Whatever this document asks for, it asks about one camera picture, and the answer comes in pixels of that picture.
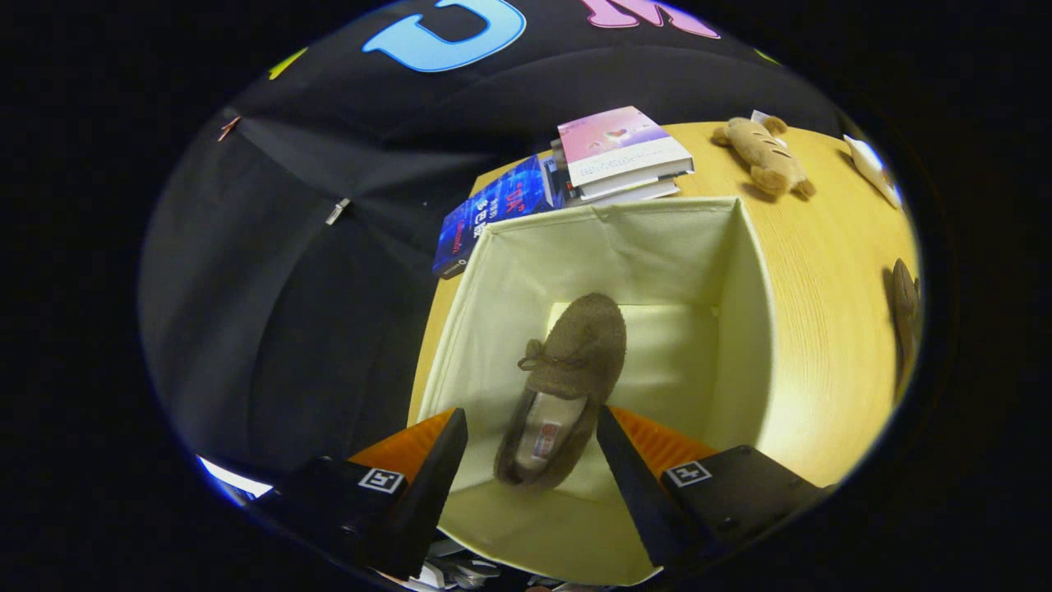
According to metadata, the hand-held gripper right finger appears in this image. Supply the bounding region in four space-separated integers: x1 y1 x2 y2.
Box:
596 405 827 570

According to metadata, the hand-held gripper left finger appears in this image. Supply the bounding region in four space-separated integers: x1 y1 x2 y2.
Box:
255 407 469 580

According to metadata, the brown slipper shoe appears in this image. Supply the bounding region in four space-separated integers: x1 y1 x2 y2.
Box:
890 258 921 404
493 293 628 490

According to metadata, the pale green fabric storage box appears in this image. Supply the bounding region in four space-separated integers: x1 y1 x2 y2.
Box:
415 196 777 586

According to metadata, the lit monitor screen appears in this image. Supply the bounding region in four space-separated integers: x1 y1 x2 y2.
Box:
197 455 274 499

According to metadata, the blue book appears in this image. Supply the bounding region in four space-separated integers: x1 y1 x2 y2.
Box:
432 154 568 280

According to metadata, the grey book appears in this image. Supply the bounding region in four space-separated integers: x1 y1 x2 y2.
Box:
575 173 683 205

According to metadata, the tan plush toy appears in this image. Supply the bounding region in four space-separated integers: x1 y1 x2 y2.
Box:
711 115 817 200

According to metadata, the pink book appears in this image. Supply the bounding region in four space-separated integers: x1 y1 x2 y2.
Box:
557 105 695 188

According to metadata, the white plush toy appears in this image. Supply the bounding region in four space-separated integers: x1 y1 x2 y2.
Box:
845 134 903 209

